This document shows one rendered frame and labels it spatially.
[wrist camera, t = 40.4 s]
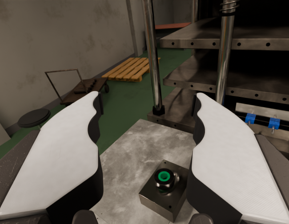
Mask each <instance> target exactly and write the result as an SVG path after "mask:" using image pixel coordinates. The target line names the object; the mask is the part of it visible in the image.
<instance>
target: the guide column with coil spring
mask: <svg viewBox="0 0 289 224"><path fill-rule="evenodd" d="M230 1H234V0H223V3H226V2H230ZM236 5H237V2H236V3H233V4H227V5H223V9H224V8H230V7H234V6H236ZM235 11H236V8H235V9H231V10H227V11H222V13H228V12H235ZM235 16H236V15H234V16H222V19H221V34H220V45H219V55H218V66H217V81H216V91H215V101H216V102H217V103H219V104H220V105H222V106H223V107H225V96H226V89H227V82H228V74H229V63H230V56H231V49H232V41H233V31H234V23H235Z"/></svg>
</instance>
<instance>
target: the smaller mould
mask: <svg viewBox="0 0 289 224"><path fill-rule="evenodd" d="M161 168H167V169H170V170H171V171H172V172H173V174H174V180H175V183H174V186H173V187H172V188H171V189H169V190H160V189H159V188H158V187H157V186H156V185H155V180H154V174H155V172H156V171H157V170H159V169H161ZM155 172H154V173H153V174H152V176H151V177H150V178H149V180H148V181H147V183H146V184H145V185H144V187H143V188H142V189H141V191H140V192H139V198H140V202H141V204H143V205H144V206H146V207H148V208H149V209H151V210H153V211H154V212H156V213H157V214H159V215H161V216H162V217H164V218H166V219H167V220H169V221H171V222H172V223H174V221H175V219H176V217H177V215H178V213H179V211H180V210H181V208H182V206H183V204H184V202H185V200H186V187H187V179H188V172H189V169H186V168H184V167H182V166H179V165H177V164H174V163H172V162H169V161H167V160H164V159H163V160H162V162H161V163H160V165H159V166H158V167H157V169H156V170H155Z"/></svg>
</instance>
